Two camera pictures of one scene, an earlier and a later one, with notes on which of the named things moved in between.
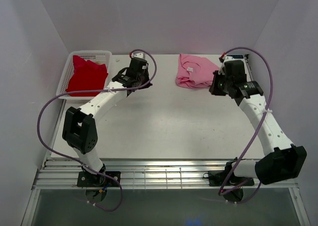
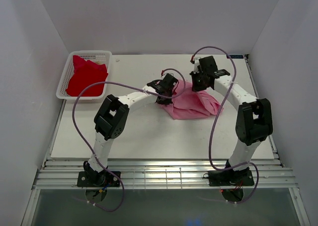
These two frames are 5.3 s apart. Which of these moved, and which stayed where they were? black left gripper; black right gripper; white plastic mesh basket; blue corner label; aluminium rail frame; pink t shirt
Moved: black left gripper; black right gripper; pink t shirt
Stayed: blue corner label; white plastic mesh basket; aluminium rail frame
